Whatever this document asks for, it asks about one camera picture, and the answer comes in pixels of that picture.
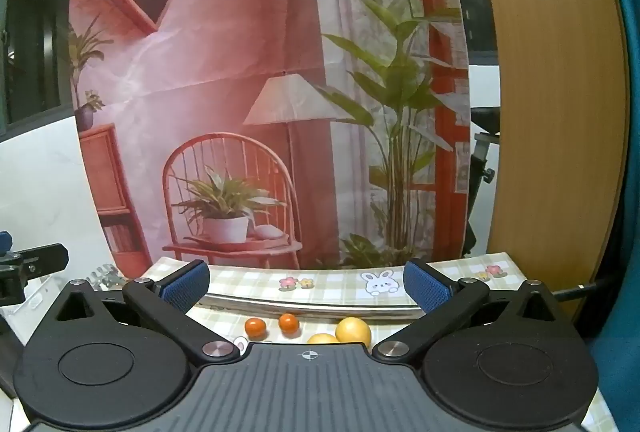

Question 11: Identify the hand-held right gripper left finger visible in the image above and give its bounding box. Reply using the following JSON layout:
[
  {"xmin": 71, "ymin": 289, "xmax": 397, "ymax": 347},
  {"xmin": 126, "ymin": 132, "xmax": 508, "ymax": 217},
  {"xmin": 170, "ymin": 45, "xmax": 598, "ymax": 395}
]
[{"xmin": 50, "ymin": 259, "xmax": 242, "ymax": 364}]

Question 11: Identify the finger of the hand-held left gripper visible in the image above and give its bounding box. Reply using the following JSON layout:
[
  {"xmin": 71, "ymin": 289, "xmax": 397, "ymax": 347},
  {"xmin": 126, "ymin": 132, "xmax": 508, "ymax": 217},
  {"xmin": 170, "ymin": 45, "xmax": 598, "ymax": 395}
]
[
  {"xmin": 0, "ymin": 231, "xmax": 69, "ymax": 273},
  {"xmin": 0, "ymin": 264, "xmax": 32, "ymax": 307}
]

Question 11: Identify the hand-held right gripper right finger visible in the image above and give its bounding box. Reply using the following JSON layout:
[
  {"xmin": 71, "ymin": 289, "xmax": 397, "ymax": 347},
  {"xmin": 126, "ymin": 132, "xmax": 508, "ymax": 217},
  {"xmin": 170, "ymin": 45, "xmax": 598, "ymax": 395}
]
[{"xmin": 371, "ymin": 259, "xmax": 567, "ymax": 366}]

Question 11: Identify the large yellow orange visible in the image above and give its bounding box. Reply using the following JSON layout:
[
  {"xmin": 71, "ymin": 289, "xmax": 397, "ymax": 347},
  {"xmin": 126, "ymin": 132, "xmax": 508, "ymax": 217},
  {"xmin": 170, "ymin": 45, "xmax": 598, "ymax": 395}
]
[{"xmin": 335, "ymin": 317, "xmax": 372, "ymax": 347}]

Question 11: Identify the white plastic box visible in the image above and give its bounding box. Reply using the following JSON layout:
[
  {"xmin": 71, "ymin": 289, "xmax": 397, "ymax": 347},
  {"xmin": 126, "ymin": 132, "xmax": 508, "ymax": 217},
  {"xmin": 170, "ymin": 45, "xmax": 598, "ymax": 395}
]
[{"xmin": 15, "ymin": 273, "xmax": 68, "ymax": 313}]

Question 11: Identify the steel telescopic pole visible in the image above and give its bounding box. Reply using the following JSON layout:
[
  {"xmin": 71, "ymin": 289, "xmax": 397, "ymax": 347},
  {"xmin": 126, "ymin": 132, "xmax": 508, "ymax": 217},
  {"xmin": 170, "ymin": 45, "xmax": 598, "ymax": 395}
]
[{"xmin": 87, "ymin": 264, "xmax": 426, "ymax": 319}]

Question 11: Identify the black metal stand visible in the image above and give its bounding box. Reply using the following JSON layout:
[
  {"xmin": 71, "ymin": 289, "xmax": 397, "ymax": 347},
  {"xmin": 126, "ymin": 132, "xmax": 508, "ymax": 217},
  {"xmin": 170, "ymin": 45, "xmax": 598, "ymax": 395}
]
[{"xmin": 457, "ymin": 106, "xmax": 502, "ymax": 257}]

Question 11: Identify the teal cloth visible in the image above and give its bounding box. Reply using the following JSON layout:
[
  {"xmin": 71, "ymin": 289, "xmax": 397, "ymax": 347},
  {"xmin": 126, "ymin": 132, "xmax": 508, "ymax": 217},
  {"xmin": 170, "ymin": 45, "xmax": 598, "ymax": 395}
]
[{"xmin": 590, "ymin": 0, "xmax": 640, "ymax": 432}]

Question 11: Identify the wooden board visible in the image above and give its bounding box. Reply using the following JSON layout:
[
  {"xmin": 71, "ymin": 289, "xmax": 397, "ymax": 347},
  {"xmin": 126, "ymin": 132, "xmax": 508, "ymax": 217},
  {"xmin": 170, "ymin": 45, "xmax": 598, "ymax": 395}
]
[{"xmin": 470, "ymin": 0, "xmax": 631, "ymax": 338}]

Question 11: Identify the printed room backdrop cloth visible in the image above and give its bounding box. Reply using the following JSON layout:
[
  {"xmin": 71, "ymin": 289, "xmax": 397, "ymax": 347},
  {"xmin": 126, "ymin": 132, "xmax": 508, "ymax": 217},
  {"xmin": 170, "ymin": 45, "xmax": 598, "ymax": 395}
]
[{"xmin": 67, "ymin": 0, "xmax": 473, "ymax": 270}]

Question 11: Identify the black cable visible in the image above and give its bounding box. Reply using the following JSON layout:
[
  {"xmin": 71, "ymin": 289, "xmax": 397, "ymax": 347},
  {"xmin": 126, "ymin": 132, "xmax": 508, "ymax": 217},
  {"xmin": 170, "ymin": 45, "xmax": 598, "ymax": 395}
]
[{"xmin": 552, "ymin": 276, "xmax": 620, "ymax": 303}]

